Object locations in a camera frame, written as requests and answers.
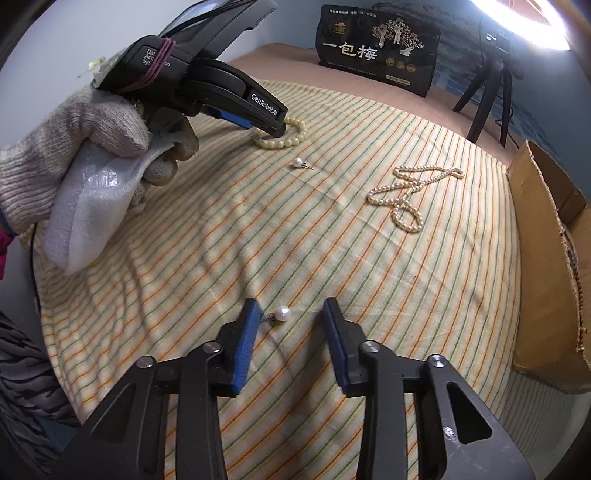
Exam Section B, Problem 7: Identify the person's left hand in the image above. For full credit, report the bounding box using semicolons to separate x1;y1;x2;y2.
0;85;200;237

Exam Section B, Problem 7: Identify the black snack bag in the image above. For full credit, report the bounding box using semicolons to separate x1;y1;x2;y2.
316;4;442;98

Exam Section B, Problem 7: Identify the white ring light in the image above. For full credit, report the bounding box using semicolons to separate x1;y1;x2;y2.
470;0;571;52

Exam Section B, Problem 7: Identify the black power cable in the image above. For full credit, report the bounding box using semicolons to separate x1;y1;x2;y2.
496;115;523;149

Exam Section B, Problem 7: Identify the dark striped clothing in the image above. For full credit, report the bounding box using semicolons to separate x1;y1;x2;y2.
0;311;93;480

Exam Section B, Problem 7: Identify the cardboard box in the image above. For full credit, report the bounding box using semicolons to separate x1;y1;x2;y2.
505;140;591;396

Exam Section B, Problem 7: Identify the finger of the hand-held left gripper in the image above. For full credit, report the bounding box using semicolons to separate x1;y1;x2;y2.
200;103;283;138
196;64;290;127

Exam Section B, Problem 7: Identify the pearl necklace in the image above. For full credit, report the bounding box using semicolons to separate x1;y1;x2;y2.
366;165;465;234

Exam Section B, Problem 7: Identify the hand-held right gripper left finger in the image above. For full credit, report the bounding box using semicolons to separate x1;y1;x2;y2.
50;297;262;480

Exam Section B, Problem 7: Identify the red rubber band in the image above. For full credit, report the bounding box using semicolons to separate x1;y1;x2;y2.
133;39;179;93

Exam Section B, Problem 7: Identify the tan bed sheet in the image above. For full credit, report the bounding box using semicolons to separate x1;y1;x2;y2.
226;41;527;162

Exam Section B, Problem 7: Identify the black mini tripod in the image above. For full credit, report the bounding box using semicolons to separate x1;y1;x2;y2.
452;25;516;149

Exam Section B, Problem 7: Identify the striped yellow cloth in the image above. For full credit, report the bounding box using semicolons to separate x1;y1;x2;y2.
34;78;579;480

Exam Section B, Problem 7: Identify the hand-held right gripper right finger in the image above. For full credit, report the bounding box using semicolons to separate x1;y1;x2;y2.
322;297;537;480

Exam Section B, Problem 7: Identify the cream bead bracelet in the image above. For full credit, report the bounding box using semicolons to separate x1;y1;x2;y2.
252;115;309;151

